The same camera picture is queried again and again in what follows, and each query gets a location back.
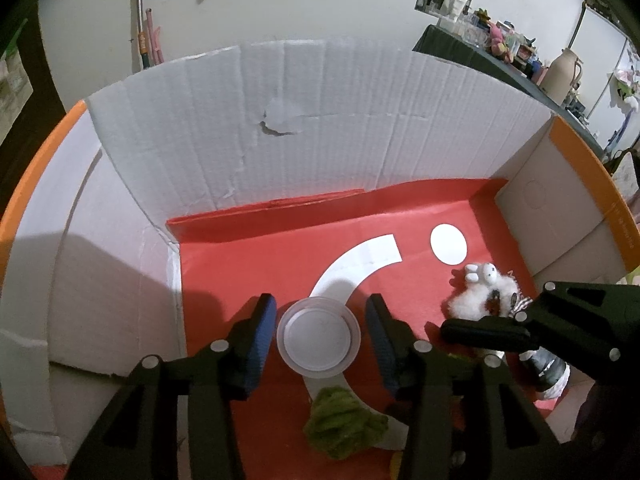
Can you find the clutter of small toys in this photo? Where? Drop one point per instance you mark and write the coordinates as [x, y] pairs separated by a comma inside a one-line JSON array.
[[505, 40]]

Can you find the clear round plastic lid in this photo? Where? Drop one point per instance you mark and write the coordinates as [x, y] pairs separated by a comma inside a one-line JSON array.
[[317, 337]]

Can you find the beige vase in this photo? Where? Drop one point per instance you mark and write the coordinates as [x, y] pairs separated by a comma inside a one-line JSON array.
[[560, 77]]

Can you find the white plush sheep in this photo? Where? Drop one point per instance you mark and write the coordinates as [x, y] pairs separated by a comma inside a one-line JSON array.
[[475, 300]]

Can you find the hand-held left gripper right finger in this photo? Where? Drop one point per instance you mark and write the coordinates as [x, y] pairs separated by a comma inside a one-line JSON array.
[[382, 345]]

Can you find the dark green covered table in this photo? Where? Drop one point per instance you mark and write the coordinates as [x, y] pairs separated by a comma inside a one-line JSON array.
[[465, 55]]

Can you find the white cardboard box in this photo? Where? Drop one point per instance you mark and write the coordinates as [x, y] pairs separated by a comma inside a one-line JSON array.
[[250, 135]]

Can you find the black and white rolled cloth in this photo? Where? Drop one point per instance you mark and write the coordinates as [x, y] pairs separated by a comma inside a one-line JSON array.
[[550, 372]]

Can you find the green plush toy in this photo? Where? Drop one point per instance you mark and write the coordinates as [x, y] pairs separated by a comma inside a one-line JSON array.
[[340, 420]]

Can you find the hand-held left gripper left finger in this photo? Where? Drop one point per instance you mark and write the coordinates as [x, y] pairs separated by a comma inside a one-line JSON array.
[[260, 345]]

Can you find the metal pipe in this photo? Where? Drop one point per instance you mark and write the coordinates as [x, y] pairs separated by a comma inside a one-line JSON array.
[[141, 10]]

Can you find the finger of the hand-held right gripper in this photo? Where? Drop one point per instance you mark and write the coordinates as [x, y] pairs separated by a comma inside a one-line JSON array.
[[480, 332]]

